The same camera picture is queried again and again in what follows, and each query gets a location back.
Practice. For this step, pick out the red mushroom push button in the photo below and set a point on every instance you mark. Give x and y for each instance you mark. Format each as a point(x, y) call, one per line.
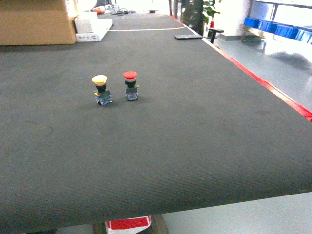
point(131, 89)

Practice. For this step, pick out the yellow mushroom push button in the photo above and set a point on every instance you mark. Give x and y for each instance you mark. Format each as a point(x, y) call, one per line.
point(102, 94)

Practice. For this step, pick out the black phone on table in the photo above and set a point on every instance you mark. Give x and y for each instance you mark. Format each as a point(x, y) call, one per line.
point(188, 37)

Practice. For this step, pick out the white flat box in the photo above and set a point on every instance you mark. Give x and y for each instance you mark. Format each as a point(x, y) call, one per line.
point(102, 27)

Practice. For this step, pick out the green potted plant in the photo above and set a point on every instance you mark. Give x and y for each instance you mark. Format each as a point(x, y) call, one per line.
point(197, 13)

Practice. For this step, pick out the red white tape roll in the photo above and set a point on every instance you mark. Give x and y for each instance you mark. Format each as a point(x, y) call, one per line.
point(128, 226)

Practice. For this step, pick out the white foam block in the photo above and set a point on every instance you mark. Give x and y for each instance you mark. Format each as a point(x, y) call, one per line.
point(86, 22)

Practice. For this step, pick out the large cardboard box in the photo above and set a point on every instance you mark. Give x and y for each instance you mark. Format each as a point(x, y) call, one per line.
point(37, 22)

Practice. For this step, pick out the blue bins on far rack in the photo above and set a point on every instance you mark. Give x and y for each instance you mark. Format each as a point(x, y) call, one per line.
point(274, 30)

